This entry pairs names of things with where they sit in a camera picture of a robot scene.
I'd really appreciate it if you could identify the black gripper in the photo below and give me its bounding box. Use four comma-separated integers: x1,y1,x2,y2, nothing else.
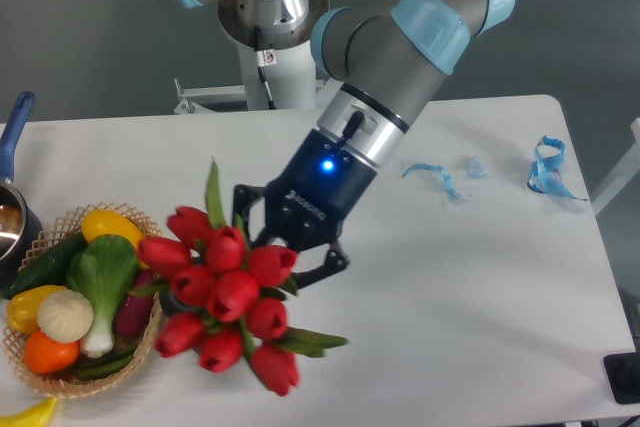
232,130,376,288

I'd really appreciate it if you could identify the red tulip bouquet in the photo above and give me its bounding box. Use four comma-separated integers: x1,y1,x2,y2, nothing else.
137,165,348,397

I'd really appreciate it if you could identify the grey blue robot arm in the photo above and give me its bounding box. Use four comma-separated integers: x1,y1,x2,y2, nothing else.
181,0,516,288

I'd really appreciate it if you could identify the dark grey ribbed vase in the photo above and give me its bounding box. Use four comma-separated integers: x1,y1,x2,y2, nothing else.
161,256,205,317

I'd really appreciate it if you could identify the blue ribbon strip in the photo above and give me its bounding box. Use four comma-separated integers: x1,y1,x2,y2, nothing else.
401,163,462,200

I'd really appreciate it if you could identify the purple sweet potato toy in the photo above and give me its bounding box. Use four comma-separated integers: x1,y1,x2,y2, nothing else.
114,270,154,339

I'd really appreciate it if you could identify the green bok choy toy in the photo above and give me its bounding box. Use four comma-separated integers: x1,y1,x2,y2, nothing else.
66,234,139,359

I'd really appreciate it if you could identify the small pale blue cap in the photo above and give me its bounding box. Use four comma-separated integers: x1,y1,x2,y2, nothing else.
466,157,487,179

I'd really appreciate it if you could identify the woven wicker basket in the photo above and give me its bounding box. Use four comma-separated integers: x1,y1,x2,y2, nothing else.
1,201,163,399

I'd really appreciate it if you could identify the green bean pod toy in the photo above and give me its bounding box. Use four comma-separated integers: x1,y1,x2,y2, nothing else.
73,346,137,382

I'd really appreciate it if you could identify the white steamed bun toy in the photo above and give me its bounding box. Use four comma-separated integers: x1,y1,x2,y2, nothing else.
37,289,94,343

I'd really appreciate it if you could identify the dark green cucumber toy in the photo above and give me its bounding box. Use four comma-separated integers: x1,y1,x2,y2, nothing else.
2,233,88,300

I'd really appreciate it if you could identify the blue ribbon tangle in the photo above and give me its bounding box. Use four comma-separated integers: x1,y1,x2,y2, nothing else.
526,136,587,201

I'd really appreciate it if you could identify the orange tangerine toy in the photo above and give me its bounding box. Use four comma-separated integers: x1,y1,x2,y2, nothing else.
23,330,80,374

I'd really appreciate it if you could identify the yellow bell pepper toy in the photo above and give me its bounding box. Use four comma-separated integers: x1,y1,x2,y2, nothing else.
6,285,65,335

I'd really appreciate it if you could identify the yellow banana toy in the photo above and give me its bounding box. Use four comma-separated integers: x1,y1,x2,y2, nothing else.
1,397,58,427

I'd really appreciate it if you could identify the black device at edge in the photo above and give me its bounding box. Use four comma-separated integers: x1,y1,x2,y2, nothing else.
603,352,639,405

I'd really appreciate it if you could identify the blue handled saucepan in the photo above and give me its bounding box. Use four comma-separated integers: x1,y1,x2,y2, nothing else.
1,91,42,288

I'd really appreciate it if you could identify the white frame at right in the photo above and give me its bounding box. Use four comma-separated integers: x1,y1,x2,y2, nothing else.
591,118,639,216

